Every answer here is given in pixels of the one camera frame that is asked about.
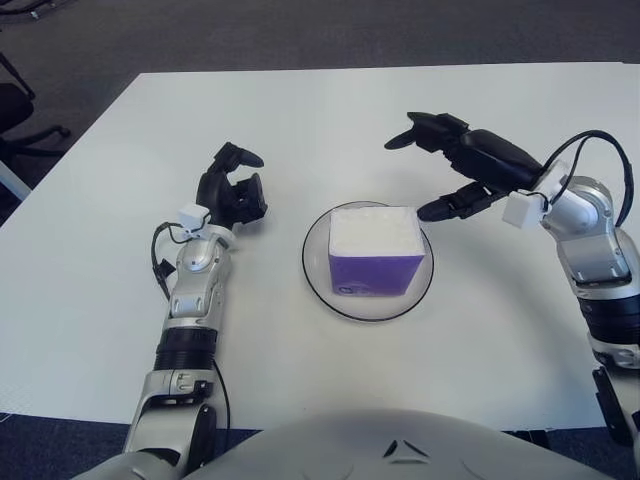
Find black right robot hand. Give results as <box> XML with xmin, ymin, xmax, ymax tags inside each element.
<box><xmin>383</xmin><ymin>111</ymin><xmax>544</xmax><ymax>223</ymax></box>

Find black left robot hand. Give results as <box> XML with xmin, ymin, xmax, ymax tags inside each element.
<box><xmin>195</xmin><ymin>142</ymin><xmax>269</xmax><ymax>234</ymax></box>

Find purple tissue paper pack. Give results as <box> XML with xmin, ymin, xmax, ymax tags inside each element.
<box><xmin>327</xmin><ymin>205</ymin><xmax>427</xmax><ymax>297</ymax></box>

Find white plate with black rim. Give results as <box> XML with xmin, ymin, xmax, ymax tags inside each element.
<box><xmin>301</xmin><ymin>200</ymin><xmax>435</xmax><ymax>323</ymax></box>

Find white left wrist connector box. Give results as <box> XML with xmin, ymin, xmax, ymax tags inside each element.
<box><xmin>177</xmin><ymin>202</ymin><xmax>211</xmax><ymax>234</ymax></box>

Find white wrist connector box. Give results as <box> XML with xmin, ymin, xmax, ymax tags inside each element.
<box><xmin>177</xmin><ymin>202</ymin><xmax>211</xmax><ymax>234</ymax></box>
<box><xmin>502</xmin><ymin>159</ymin><xmax>571</xmax><ymax>231</ymax></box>

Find white right wrist connector box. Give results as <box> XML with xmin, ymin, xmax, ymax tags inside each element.
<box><xmin>502</xmin><ymin>159</ymin><xmax>571</xmax><ymax>231</ymax></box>

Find white neighbouring desk edge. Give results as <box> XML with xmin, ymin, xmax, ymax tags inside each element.
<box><xmin>0</xmin><ymin>157</ymin><xmax>32</xmax><ymax>201</ymax></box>

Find black office chair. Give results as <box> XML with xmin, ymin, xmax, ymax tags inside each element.
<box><xmin>0</xmin><ymin>49</ymin><xmax>71</xmax><ymax>161</ymax></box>

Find grey robot torso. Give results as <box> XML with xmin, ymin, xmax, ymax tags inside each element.
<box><xmin>64</xmin><ymin>407</ymin><xmax>640</xmax><ymax>480</ymax></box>

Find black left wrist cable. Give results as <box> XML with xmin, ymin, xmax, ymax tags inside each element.
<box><xmin>151</xmin><ymin>222</ymin><xmax>206</xmax><ymax>301</ymax></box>

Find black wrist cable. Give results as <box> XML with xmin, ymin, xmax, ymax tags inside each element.
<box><xmin>151</xmin><ymin>222</ymin><xmax>206</xmax><ymax>301</ymax></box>
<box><xmin>542</xmin><ymin>130</ymin><xmax>632</xmax><ymax>226</ymax></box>

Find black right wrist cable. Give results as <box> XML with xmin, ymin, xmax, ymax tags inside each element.
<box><xmin>542</xmin><ymin>130</ymin><xmax>632</xmax><ymax>226</ymax></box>

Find black left elbow cable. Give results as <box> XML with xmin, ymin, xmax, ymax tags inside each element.
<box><xmin>212</xmin><ymin>364</ymin><xmax>232</xmax><ymax>431</ymax></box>

